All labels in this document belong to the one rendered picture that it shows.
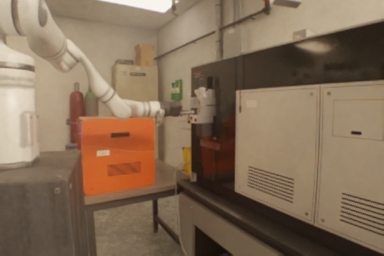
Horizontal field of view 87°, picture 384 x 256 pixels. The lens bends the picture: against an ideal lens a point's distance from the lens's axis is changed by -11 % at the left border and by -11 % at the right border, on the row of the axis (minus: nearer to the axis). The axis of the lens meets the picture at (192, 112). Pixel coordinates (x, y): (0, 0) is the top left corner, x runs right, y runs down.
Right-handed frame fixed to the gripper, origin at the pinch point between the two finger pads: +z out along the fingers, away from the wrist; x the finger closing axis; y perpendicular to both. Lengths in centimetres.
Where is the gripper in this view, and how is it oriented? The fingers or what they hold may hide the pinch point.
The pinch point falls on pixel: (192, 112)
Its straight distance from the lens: 114.3
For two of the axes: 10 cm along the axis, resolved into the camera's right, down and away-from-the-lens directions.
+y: -4.1, -6.5, 6.4
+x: -3.3, 7.6, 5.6
